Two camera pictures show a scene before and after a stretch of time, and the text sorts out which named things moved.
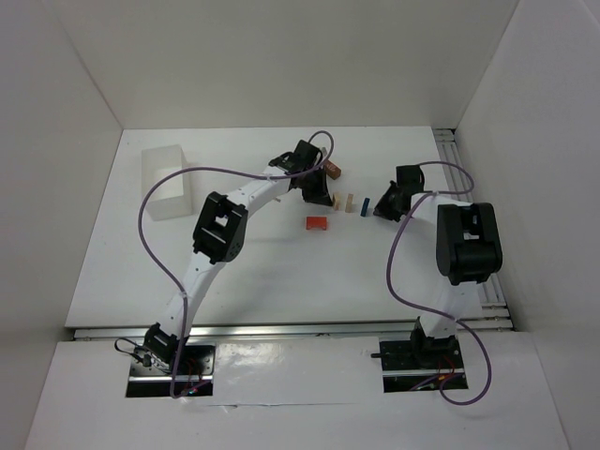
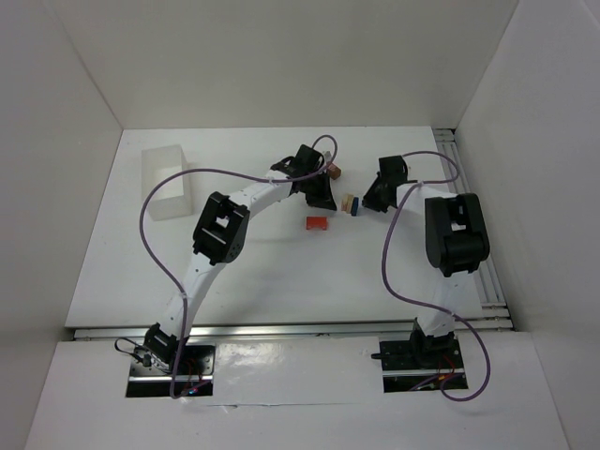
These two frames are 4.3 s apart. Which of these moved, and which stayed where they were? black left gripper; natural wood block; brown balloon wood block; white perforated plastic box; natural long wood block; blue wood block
Moved: natural wood block; blue wood block
Stayed: black left gripper; brown balloon wood block; natural long wood block; white perforated plastic box
